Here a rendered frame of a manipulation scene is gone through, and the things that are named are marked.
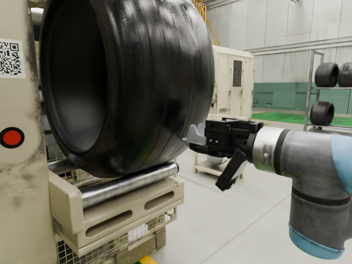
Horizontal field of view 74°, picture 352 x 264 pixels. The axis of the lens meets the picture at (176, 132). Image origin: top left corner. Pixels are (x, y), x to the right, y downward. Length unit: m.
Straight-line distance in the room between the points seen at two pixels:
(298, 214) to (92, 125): 0.78
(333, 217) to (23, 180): 0.61
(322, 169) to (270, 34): 12.36
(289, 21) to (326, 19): 1.46
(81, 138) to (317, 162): 0.77
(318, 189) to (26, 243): 0.62
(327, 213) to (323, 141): 0.12
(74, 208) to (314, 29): 11.80
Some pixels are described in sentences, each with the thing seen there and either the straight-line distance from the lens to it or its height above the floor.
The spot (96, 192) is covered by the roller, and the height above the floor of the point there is 0.91.
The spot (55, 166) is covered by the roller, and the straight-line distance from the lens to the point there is 0.86.
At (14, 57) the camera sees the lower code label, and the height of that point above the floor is 1.22.
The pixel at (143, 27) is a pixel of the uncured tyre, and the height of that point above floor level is 1.28.
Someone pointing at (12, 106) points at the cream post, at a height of 1.12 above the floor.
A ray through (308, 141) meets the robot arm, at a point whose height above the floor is 1.08.
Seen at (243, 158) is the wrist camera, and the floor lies 1.02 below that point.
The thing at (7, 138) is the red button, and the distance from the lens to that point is 0.59.
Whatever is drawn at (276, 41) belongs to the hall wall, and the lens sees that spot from 12.54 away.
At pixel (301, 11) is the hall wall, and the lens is 12.39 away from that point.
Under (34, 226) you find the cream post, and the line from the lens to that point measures 0.67.
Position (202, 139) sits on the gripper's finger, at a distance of 0.56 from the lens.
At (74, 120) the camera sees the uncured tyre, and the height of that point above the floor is 1.04.
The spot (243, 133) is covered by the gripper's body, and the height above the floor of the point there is 1.07.
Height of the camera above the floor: 1.16
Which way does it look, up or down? 11 degrees down
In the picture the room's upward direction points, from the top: straight up
